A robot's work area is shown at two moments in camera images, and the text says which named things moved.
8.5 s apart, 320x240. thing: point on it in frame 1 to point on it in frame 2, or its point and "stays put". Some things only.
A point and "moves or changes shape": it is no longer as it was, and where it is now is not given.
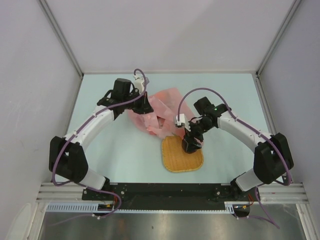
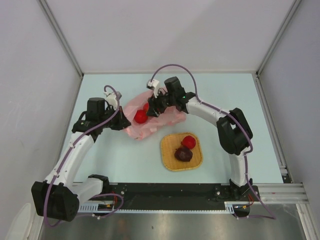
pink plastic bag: x=160 y=123 moves or changes shape
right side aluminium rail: x=265 y=103 stays put
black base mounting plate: x=168 y=195 stays put
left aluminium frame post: x=60 y=33 stays put
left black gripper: x=144 y=107 to x=122 y=121
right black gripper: x=194 y=145 to x=154 y=104
